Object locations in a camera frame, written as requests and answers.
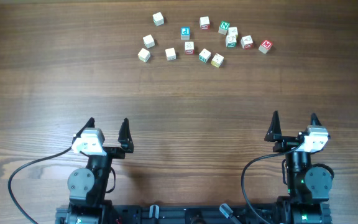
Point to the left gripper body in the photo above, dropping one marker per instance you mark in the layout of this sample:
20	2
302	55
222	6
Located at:
112	154

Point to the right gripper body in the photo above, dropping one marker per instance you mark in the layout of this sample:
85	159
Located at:
286	145

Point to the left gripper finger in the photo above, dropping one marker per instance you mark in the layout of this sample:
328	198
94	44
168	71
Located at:
125	138
89	124

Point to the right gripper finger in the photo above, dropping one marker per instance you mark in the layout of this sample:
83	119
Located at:
274	133
314	121

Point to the yellow edged wooden block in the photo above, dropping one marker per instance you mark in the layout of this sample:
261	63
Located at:
144	55

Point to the yellow picture block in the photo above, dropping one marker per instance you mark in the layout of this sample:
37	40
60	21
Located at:
217	60

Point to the plain wooden block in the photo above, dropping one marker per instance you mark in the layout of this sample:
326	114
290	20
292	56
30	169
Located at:
148	41

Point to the green edged picture block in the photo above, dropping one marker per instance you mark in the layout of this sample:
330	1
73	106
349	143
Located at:
204	55

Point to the red edged picture block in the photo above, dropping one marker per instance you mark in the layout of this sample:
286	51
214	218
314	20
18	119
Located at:
189	48

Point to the blue P letter block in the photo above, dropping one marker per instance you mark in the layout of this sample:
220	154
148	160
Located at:
185	33

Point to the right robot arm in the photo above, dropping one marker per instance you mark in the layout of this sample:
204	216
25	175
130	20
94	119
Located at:
308	184

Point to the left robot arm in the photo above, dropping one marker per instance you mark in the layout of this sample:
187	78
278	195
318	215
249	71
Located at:
88	185

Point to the red M letter block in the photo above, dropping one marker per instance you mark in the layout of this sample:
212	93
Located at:
265	46

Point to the red edged white block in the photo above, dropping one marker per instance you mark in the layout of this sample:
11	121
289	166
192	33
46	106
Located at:
247	42

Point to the green edged N block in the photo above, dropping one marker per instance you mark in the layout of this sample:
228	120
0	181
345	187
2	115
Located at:
231	41

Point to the white picture block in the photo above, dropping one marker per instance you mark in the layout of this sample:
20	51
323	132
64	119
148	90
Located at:
232	31

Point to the green N letter block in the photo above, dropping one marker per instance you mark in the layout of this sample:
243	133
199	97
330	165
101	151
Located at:
223	27

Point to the red edged top block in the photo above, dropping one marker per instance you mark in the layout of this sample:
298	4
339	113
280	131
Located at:
204	23

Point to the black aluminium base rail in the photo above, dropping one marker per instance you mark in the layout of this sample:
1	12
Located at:
134	214

